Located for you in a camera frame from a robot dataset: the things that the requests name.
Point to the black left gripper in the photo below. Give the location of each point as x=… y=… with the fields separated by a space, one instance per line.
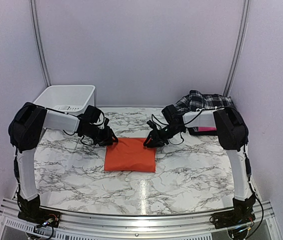
x=107 y=137

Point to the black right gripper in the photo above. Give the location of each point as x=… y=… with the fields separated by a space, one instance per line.
x=157 y=139

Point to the orange garment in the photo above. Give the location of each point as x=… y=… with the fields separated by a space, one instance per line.
x=130 y=154

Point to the black white plaid skirt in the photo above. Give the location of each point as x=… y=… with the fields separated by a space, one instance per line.
x=197 y=100

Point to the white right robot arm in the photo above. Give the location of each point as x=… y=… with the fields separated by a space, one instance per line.
x=232 y=133

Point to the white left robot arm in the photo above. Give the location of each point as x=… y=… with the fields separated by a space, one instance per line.
x=25 y=133

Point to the white plastic laundry bin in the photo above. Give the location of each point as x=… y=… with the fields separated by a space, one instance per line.
x=64 y=103

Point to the pink folded garment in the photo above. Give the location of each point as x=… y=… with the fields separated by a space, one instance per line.
x=207 y=129

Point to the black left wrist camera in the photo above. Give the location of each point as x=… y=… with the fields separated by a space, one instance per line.
x=92 y=114

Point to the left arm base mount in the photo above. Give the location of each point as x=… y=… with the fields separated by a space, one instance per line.
x=41 y=217

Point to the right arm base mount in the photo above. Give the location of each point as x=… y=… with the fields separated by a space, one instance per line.
x=230 y=218

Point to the aluminium front frame rail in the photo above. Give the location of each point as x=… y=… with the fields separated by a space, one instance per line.
x=92 y=226

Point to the right aluminium corner post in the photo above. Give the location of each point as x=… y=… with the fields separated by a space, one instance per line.
x=243 y=26

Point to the aluminium corner post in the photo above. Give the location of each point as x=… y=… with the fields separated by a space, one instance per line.
x=243 y=26
x=38 y=42

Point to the left aluminium corner post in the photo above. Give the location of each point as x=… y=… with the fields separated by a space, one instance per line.
x=38 y=42

